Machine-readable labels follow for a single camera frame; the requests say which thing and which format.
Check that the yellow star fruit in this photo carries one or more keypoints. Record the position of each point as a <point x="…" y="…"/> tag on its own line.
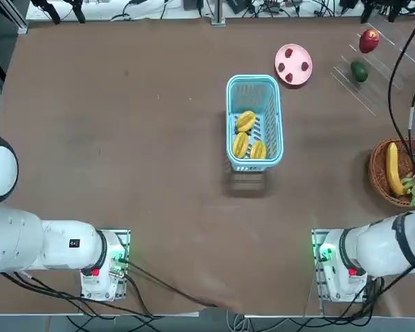
<point x="240" y="144"/>
<point x="258" y="149"/>
<point x="246" y="121"/>

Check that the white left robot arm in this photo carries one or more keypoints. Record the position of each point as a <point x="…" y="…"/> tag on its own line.
<point x="55" y="242"/>

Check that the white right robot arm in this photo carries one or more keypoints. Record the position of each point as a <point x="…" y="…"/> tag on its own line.
<point x="373" y="249"/>

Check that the clear acrylic display shelf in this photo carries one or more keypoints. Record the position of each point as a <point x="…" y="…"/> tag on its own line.
<point x="384" y="79"/>

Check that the blue plastic basket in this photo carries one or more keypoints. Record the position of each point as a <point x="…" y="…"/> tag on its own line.
<point x="275" y="114"/>

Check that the brown wicker basket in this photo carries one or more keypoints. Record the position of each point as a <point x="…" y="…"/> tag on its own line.
<point x="378" y="169"/>

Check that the black power adapter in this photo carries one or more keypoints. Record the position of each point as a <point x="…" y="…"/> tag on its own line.
<point x="348" y="3"/>
<point x="240" y="5"/>

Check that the red apple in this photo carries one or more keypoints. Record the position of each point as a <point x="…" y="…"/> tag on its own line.
<point x="368" y="41"/>

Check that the green avocado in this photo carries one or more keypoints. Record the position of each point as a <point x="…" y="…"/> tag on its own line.
<point x="359" y="71"/>

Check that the red strawberry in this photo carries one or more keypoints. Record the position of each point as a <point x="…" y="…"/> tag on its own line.
<point x="289" y="52"/>
<point x="290" y="77"/>
<point x="305" y="65"/>
<point x="282" y="66"/>

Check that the pink round plate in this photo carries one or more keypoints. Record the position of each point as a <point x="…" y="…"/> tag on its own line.
<point x="295" y="65"/>

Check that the black hub red ports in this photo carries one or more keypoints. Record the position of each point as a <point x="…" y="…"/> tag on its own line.
<point x="271" y="5"/>

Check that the yellow banana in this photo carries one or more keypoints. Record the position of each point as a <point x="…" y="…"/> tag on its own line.
<point x="391" y="166"/>

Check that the aluminium frame rail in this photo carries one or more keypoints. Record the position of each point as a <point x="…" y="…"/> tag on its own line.
<point x="20" y="24"/>

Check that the aluminium frame post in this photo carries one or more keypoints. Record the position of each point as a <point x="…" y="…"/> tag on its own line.
<point x="218" y="14"/>

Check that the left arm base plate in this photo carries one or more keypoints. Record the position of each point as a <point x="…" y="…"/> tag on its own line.
<point x="126" y="238"/>

